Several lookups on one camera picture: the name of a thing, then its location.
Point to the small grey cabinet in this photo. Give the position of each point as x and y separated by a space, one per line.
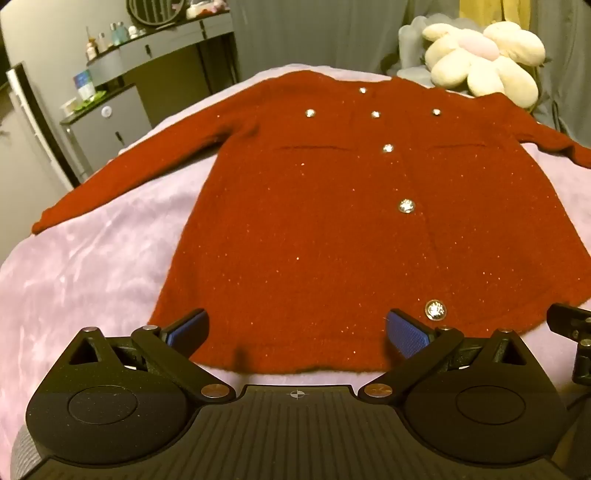
111 124

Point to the grey shell-back chair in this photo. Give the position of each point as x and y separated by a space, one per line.
411 44

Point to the white refrigerator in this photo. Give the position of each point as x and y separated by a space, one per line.
32 134

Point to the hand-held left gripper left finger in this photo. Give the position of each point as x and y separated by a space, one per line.
189 328

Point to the red knitted cardigan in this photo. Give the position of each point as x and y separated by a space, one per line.
314 230

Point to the grey curtain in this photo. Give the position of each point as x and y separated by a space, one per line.
565 50
323 32

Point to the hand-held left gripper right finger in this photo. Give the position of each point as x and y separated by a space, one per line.
408 334

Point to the blue and white box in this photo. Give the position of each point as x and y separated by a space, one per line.
84 85

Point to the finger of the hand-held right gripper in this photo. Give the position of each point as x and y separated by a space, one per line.
570 323

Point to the pink and white plush toy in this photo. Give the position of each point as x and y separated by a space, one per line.
205 8

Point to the pink plush blanket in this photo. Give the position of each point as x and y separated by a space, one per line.
92 263

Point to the teal cosmetic bottle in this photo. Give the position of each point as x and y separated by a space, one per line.
116 33

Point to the oval dark-framed mirror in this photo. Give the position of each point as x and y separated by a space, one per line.
154 10

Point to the grey dressing table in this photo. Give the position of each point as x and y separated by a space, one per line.
175 46

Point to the cream flower-shaped pillow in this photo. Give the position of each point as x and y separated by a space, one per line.
480 55

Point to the yellow curtain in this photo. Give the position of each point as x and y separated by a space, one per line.
489 11

